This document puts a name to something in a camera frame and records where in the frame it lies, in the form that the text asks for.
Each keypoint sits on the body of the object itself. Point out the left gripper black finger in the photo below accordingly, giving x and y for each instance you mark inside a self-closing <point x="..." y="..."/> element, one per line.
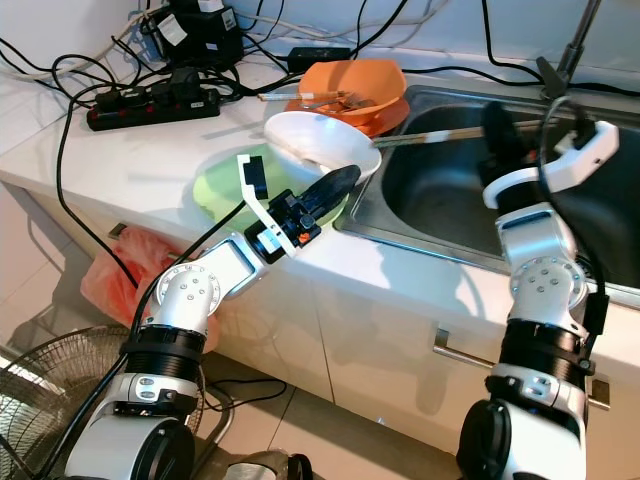
<point x="325" y="206"/>
<point x="338" y="182"/>

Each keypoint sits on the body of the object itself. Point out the white bowl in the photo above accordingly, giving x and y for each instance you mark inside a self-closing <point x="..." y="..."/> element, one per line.
<point x="310" y="140"/>

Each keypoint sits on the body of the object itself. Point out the light green plate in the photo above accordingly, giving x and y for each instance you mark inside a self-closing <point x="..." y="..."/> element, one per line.
<point x="225" y="190"/>

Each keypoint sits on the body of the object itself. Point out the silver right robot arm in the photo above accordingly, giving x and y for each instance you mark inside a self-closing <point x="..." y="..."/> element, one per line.
<point x="545" y="280"/>

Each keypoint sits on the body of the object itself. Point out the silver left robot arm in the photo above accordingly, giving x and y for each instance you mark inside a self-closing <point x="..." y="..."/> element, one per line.
<point x="205" y="290"/>

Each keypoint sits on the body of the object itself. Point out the white kitchen cabinet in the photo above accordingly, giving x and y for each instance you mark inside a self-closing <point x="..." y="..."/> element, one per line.
<point x="380" y="330"/>

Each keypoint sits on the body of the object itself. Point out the orange plate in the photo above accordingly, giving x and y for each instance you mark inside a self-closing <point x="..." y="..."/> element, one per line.
<point x="398" y="118"/>

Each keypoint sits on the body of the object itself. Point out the stainless steel sink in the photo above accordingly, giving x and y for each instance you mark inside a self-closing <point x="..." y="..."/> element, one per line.
<point x="430" y="200"/>

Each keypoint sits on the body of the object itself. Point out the grey metal faucet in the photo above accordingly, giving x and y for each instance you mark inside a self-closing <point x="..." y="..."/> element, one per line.
<point x="572" y="50"/>

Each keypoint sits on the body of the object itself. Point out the orange plastic bowl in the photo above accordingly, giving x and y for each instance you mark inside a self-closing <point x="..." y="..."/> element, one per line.
<point x="378" y="78"/>

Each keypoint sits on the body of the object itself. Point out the small black adapter brick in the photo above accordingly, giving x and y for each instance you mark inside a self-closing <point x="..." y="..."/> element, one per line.
<point x="318" y="58"/>

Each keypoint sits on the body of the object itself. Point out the black power strip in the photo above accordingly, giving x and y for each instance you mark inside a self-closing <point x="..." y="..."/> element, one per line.
<point x="150" y="108"/>

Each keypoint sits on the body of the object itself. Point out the red plastic bag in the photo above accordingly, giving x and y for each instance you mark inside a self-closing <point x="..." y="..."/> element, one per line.
<point x="120" y="295"/>

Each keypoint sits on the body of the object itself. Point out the black charger with white label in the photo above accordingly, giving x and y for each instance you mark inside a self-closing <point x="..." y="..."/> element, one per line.
<point x="190" y="35"/>

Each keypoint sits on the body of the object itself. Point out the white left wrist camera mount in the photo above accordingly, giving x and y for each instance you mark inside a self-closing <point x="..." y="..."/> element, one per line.
<point x="258" y="212"/>

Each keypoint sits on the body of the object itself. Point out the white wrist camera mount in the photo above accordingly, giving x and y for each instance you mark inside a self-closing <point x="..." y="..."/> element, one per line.
<point x="590" y="155"/>
<point x="258" y="212"/>

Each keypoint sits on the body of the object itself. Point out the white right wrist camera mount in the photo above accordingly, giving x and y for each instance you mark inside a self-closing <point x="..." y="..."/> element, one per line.
<point x="590" y="155"/>

